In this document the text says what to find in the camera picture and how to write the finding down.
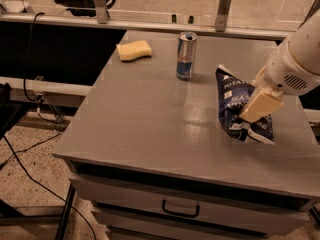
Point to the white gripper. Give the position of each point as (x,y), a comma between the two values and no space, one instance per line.
(283,73)

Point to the blue potato chip bag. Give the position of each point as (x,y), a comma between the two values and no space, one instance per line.
(233,95)

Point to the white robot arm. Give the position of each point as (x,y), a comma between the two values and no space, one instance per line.
(309,31)

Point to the redbull can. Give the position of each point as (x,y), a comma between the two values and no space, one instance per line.
(185,55)

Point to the grey drawer cabinet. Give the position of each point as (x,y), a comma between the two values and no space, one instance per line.
(142,135)

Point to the yellow sponge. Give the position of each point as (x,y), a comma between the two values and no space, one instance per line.
(133,50)

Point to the black stand leg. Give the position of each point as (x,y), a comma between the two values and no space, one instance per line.
(65,214)

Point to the right metal bracket post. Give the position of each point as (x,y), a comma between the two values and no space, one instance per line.
(222,15)

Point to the metal bracket post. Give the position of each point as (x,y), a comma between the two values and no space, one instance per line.
(222,15)
(101,11)

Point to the black drawer handle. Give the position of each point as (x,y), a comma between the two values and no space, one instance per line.
(180,210)

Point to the metal rail frame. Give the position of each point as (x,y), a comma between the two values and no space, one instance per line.
(230,32)

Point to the left metal bracket post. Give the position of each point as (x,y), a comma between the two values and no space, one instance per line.
(101,11)

